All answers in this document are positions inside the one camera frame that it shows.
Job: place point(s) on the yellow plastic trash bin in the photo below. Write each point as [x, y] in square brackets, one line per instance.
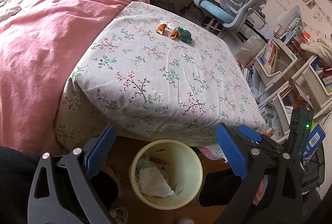
[180, 166]

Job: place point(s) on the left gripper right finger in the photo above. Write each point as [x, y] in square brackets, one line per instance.
[270, 189]

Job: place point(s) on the white bookshelf with books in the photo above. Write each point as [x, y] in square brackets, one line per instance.
[286, 69]

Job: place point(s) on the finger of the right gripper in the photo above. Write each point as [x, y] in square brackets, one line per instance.
[261, 141]

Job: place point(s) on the pink duvet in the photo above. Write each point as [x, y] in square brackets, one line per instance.
[40, 46]

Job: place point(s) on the blue box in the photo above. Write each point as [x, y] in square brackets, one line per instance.
[315, 139]

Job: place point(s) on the floral bed sheet mattress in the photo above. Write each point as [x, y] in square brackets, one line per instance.
[152, 87]

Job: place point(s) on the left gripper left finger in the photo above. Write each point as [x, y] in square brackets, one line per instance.
[61, 190]

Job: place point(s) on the white plastic trash bag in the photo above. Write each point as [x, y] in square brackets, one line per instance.
[152, 183]

